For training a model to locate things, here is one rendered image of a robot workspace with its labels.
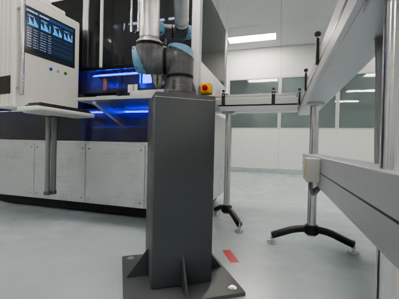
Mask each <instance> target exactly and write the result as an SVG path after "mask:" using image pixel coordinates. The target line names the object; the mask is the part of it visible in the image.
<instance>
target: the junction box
mask: <svg viewBox="0 0 399 299"><path fill-rule="evenodd" d="M320 171H321V159H320V158H314V157H304V163H303V178H304V180H305V181H306V182H315V183H319V182H320Z"/></svg>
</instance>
